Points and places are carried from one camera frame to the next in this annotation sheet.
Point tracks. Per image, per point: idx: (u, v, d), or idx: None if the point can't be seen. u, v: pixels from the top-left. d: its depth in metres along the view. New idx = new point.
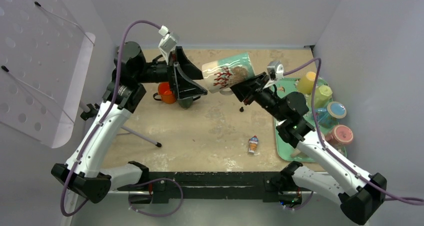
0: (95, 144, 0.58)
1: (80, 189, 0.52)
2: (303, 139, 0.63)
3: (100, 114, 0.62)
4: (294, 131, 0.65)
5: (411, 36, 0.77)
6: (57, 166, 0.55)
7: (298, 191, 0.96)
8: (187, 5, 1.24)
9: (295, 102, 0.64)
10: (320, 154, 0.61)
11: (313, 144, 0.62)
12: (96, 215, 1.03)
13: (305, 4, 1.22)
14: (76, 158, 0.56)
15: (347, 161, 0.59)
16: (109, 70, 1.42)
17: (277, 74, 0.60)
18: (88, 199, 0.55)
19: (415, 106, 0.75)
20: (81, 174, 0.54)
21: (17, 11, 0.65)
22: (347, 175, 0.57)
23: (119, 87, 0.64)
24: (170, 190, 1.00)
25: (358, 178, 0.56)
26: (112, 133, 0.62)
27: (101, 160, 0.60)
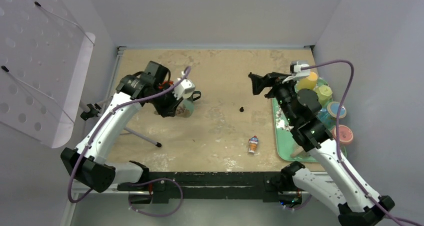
0: (106, 131, 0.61)
1: (88, 173, 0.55)
2: (319, 147, 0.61)
3: (113, 104, 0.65)
4: (308, 134, 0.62)
5: (412, 36, 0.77)
6: (67, 149, 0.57)
7: (298, 192, 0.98)
8: (187, 4, 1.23)
9: (305, 97, 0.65)
10: (333, 166, 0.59)
11: (328, 154, 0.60)
12: (96, 215, 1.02)
13: (305, 3, 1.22)
14: (87, 143, 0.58)
15: (359, 177, 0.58)
16: (109, 70, 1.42)
17: (296, 66, 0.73)
18: (94, 185, 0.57)
19: (415, 106, 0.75)
20: (90, 159, 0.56)
21: (17, 11, 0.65)
22: (357, 192, 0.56)
23: (134, 80, 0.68)
24: (170, 190, 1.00)
25: (367, 198, 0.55)
26: (122, 122, 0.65)
27: (108, 149, 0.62)
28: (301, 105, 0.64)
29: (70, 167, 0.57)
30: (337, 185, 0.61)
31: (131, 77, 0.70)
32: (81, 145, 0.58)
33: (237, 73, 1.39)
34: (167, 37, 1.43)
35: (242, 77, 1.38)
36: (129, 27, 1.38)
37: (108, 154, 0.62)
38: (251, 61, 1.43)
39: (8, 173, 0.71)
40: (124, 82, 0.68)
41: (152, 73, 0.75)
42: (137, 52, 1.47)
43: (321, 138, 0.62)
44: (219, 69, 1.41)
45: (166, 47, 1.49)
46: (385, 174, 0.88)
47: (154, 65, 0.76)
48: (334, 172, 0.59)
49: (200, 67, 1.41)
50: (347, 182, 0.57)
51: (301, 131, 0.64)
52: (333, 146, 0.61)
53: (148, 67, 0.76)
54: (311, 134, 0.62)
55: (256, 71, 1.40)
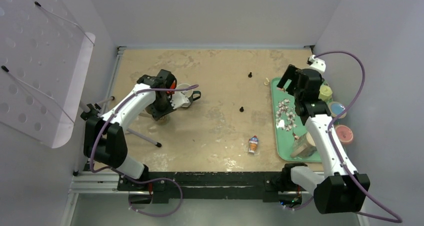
0: (129, 106, 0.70)
1: (110, 139, 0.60)
2: (314, 117, 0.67)
3: (135, 89, 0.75)
4: (308, 104, 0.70)
5: (412, 36, 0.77)
6: (93, 117, 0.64)
7: (298, 192, 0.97)
8: (187, 4, 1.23)
9: (309, 71, 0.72)
10: (320, 134, 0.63)
11: (320, 124, 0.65)
12: (96, 215, 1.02)
13: (305, 3, 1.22)
14: (113, 111, 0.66)
15: (342, 152, 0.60)
16: (109, 70, 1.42)
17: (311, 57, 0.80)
18: (112, 154, 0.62)
19: (416, 106, 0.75)
20: (116, 123, 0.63)
21: (17, 11, 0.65)
22: (333, 160, 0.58)
23: (150, 78, 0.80)
24: (170, 190, 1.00)
25: (342, 167, 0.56)
26: (142, 104, 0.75)
27: (127, 124, 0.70)
28: (303, 74, 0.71)
29: (92, 134, 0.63)
30: (320, 155, 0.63)
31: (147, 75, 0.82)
32: (107, 115, 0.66)
33: (237, 73, 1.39)
34: (167, 37, 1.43)
35: (242, 77, 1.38)
36: (130, 27, 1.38)
37: (127, 127, 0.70)
38: (251, 62, 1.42)
39: (7, 173, 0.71)
40: (142, 77, 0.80)
41: (163, 77, 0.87)
42: (137, 52, 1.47)
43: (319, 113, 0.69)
44: (218, 69, 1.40)
45: (166, 47, 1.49)
46: (385, 174, 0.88)
47: (165, 72, 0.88)
48: (319, 140, 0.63)
49: (200, 67, 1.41)
50: (327, 149, 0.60)
51: (303, 103, 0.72)
52: (327, 120, 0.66)
53: (159, 73, 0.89)
54: (311, 105, 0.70)
55: (256, 71, 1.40)
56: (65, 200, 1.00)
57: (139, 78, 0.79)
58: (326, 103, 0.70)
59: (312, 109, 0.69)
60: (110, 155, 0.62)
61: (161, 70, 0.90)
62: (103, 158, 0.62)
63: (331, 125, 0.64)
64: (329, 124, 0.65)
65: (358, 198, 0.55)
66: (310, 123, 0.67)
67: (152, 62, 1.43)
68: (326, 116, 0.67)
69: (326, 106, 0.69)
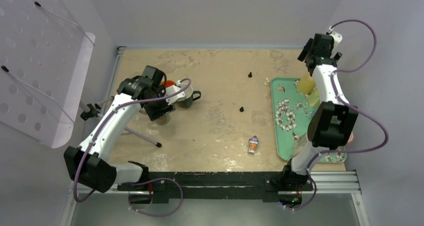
0: (110, 128, 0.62)
1: (93, 170, 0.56)
2: (321, 65, 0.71)
3: (114, 104, 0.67)
4: (318, 57, 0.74)
5: (411, 37, 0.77)
6: (70, 148, 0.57)
7: (298, 191, 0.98)
8: (187, 5, 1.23)
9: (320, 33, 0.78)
10: (322, 76, 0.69)
11: (324, 70, 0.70)
12: (95, 216, 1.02)
13: (305, 3, 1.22)
14: (90, 140, 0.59)
15: (340, 89, 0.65)
16: (109, 69, 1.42)
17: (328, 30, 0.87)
18: (98, 182, 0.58)
19: (416, 107, 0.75)
20: (95, 155, 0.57)
21: (17, 11, 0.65)
22: (329, 94, 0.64)
23: (133, 84, 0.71)
24: (170, 190, 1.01)
25: (337, 99, 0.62)
26: (124, 120, 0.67)
27: (111, 146, 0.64)
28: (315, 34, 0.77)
29: (72, 166, 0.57)
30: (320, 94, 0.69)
31: (130, 79, 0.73)
32: (85, 144, 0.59)
33: (236, 73, 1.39)
34: (167, 37, 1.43)
35: (241, 77, 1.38)
36: (129, 27, 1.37)
37: (111, 151, 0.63)
38: (251, 62, 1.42)
39: (7, 173, 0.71)
40: (124, 84, 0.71)
41: (149, 76, 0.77)
42: (136, 52, 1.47)
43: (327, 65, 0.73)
44: (218, 69, 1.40)
45: (166, 47, 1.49)
46: (386, 174, 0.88)
47: (151, 69, 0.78)
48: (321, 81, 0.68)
49: (200, 67, 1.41)
50: (326, 86, 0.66)
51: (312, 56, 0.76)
52: (331, 68, 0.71)
53: (144, 71, 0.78)
54: (321, 57, 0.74)
55: (256, 71, 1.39)
56: (65, 200, 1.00)
57: (119, 86, 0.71)
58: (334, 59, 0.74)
59: (322, 60, 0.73)
60: (96, 182, 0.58)
61: (146, 67, 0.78)
62: (90, 185, 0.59)
63: (335, 71, 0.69)
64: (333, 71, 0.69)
65: (347, 129, 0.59)
66: (316, 70, 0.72)
67: (152, 62, 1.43)
68: (333, 66, 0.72)
69: (334, 60, 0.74)
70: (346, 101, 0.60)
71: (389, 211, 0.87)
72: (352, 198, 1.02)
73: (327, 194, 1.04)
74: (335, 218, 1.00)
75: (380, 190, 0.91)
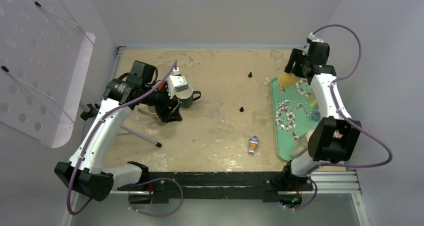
0: (98, 141, 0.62)
1: (84, 185, 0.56)
2: (318, 75, 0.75)
3: (102, 111, 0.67)
4: (315, 65, 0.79)
5: (411, 37, 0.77)
6: (60, 163, 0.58)
7: (298, 192, 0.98)
8: (187, 5, 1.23)
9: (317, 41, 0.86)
10: (322, 87, 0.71)
11: (323, 80, 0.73)
12: (95, 215, 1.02)
13: (305, 3, 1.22)
14: (80, 155, 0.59)
15: (340, 102, 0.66)
16: (109, 69, 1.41)
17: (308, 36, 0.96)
18: (93, 193, 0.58)
19: (416, 106, 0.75)
20: (86, 171, 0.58)
21: (17, 11, 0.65)
22: (330, 107, 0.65)
23: (119, 85, 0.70)
24: (170, 190, 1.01)
25: (338, 113, 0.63)
26: (113, 128, 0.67)
27: (103, 156, 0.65)
28: (311, 41, 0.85)
29: (65, 180, 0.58)
30: (320, 105, 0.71)
31: (117, 80, 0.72)
32: (75, 158, 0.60)
33: (236, 73, 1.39)
34: (168, 37, 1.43)
35: (241, 77, 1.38)
36: (129, 27, 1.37)
37: (103, 161, 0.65)
38: (251, 62, 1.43)
39: (7, 173, 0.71)
40: (111, 87, 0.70)
41: (138, 74, 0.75)
42: (136, 52, 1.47)
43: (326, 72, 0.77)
44: (219, 69, 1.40)
45: (166, 47, 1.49)
46: (386, 174, 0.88)
47: (140, 65, 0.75)
48: (321, 92, 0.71)
49: (200, 67, 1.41)
50: (326, 98, 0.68)
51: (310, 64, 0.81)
52: (330, 78, 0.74)
53: (134, 67, 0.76)
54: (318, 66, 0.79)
55: (257, 71, 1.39)
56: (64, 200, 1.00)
57: (105, 92, 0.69)
58: (332, 66, 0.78)
59: (320, 68, 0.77)
60: (93, 193, 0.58)
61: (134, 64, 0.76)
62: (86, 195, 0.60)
63: (334, 81, 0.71)
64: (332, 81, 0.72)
65: (349, 145, 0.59)
66: (315, 80, 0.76)
67: (152, 62, 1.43)
68: (330, 75, 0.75)
69: (332, 68, 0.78)
70: (346, 116, 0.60)
71: (390, 212, 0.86)
72: (352, 198, 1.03)
73: (327, 194, 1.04)
74: (336, 218, 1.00)
75: (380, 189, 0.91)
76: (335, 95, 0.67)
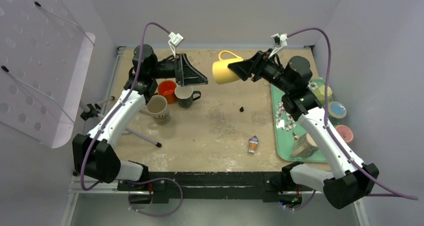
0: (117, 119, 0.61)
1: (99, 157, 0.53)
2: (306, 113, 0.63)
3: (121, 97, 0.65)
4: (298, 101, 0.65)
5: (411, 37, 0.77)
6: (79, 135, 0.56)
7: (298, 192, 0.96)
8: (187, 5, 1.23)
9: (297, 63, 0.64)
10: (318, 130, 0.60)
11: (315, 120, 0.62)
12: (96, 215, 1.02)
13: (305, 3, 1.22)
14: (99, 128, 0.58)
15: (346, 145, 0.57)
16: (109, 69, 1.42)
17: (281, 37, 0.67)
18: (103, 171, 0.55)
19: (415, 106, 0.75)
20: (104, 141, 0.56)
21: (17, 11, 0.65)
22: (340, 157, 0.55)
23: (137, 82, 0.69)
24: (170, 190, 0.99)
25: (350, 163, 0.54)
26: (131, 113, 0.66)
27: (119, 136, 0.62)
28: (292, 70, 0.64)
29: (80, 153, 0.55)
30: (324, 153, 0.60)
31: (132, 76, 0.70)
32: (94, 131, 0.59)
33: None
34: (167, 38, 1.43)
35: None
36: (129, 27, 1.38)
37: (118, 142, 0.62)
38: None
39: (8, 174, 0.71)
40: (130, 82, 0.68)
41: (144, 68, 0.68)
42: None
43: (310, 106, 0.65)
44: None
45: (166, 47, 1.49)
46: (385, 174, 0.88)
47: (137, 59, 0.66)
48: (318, 137, 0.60)
49: (200, 67, 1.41)
50: (330, 146, 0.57)
51: (291, 98, 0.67)
52: (322, 113, 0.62)
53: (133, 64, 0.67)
54: (300, 101, 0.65)
55: None
56: (64, 201, 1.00)
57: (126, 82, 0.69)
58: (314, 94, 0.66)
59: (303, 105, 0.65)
60: (102, 172, 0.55)
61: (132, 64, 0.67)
62: (94, 176, 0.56)
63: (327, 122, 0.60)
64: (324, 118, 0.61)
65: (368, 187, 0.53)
66: (304, 121, 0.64)
67: None
68: (318, 107, 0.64)
69: (315, 98, 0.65)
70: (360, 164, 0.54)
71: (389, 212, 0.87)
72: None
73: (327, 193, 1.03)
74: (335, 218, 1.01)
75: (380, 189, 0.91)
76: (338, 136, 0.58)
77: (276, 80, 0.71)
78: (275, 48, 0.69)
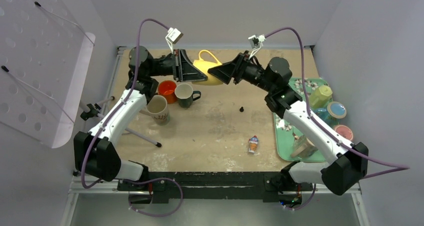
0: (120, 116, 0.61)
1: (100, 154, 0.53)
2: (289, 107, 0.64)
3: (123, 96, 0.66)
4: (280, 99, 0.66)
5: (411, 36, 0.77)
6: (81, 132, 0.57)
7: (298, 192, 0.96)
8: (187, 5, 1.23)
9: (277, 65, 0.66)
10: (303, 122, 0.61)
11: (298, 112, 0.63)
12: (97, 215, 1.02)
13: (305, 4, 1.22)
14: (101, 126, 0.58)
15: (332, 130, 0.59)
16: (109, 69, 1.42)
17: (259, 39, 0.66)
18: (104, 167, 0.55)
19: (415, 106, 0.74)
20: (105, 139, 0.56)
21: (17, 11, 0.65)
22: (329, 143, 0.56)
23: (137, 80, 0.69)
24: (170, 190, 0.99)
25: (340, 146, 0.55)
26: (132, 112, 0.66)
27: (120, 135, 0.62)
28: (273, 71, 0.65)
29: (82, 150, 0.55)
30: (315, 143, 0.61)
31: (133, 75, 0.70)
32: (95, 129, 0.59)
33: None
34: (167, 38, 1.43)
35: None
36: (129, 27, 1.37)
37: (119, 141, 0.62)
38: None
39: (8, 174, 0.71)
40: (131, 81, 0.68)
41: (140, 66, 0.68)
42: None
43: (292, 101, 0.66)
44: None
45: (166, 47, 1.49)
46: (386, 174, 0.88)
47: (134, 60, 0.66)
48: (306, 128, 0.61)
49: None
50: (319, 134, 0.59)
51: (274, 97, 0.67)
52: (303, 105, 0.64)
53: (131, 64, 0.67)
54: (282, 99, 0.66)
55: None
56: (64, 201, 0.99)
57: (127, 82, 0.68)
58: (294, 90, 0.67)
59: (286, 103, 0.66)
60: (102, 169, 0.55)
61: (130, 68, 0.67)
62: (95, 173, 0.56)
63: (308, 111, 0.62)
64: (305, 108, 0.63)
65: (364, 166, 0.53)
66: (288, 116, 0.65)
67: None
68: (299, 101, 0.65)
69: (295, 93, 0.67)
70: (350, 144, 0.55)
71: (389, 211, 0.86)
72: (351, 198, 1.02)
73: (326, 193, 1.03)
74: (335, 218, 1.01)
75: (380, 189, 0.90)
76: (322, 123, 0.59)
77: (257, 80, 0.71)
78: (254, 49, 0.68)
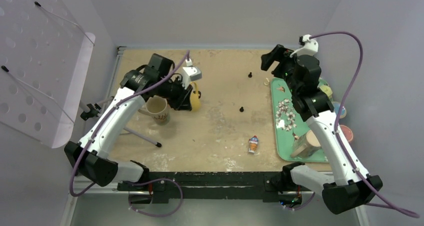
0: (110, 125, 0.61)
1: (90, 168, 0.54)
2: (317, 115, 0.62)
3: (116, 98, 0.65)
4: (308, 99, 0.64)
5: (411, 36, 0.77)
6: (71, 143, 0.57)
7: (298, 191, 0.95)
8: (187, 5, 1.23)
9: (307, 60, 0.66)
10: (327, 135, 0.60)
11: (325, 124, 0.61)
12: (96, 215, 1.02)
13: (305, 3, 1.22)
14: (90, 137, 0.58)
15: (352, 154, 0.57)
16: (109, 69, 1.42)
17: (305, 38, 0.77)
18: (97, 177, 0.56)
19: (415, 106, 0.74)
20: (93, 153, 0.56)
21: (17, 11, 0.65)
22: (345, 166, 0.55)
23: (138, 76, 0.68)
24: (170, 190, 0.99)
25: (355, 173, 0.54)
26: (125, 116, 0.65)
27: (112, 142, 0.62)
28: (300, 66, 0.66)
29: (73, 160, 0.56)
30: (329, 159, 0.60)
31: (134, 71, 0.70)
32: (85, 139, 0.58)
33: (237, 74, 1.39)
34: (167, 37, 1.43)
35: (241, 77, 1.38)
36: (129, 27, 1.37)
37: (111, 148, 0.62)
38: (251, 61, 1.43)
39: (7, 174, 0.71)
40: (128, 76, 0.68)
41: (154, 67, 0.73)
42: (137, 52, 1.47)
43: (321, 108, 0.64)
44: (219, 69, 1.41)
45: (166, 47, 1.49)
46: (386, 174, 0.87)
47: (157, 58, 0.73)
48: (327, 142, 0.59)
49: (200, 67, 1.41)
50: (336, 153, 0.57)
51: (301, 97, 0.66)
52: (332, 118, 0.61)
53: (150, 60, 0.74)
54: (311, 100, 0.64)
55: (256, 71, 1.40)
56: (64, 200, 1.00)
57: (122, 79, 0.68)
58: (326, 96, 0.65)
59: (312, 103, 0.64)
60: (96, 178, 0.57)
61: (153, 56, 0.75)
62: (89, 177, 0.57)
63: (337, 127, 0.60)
64: (334, 123, 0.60)
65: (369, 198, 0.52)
66: (313, 123, 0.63)
67: None
68: (330, 111, 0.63)
69: (327, 100, 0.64)
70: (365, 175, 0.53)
71: (390, 212, 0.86)
72: None
73: None
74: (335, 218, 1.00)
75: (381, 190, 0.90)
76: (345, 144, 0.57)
77: (288, 75, 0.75)
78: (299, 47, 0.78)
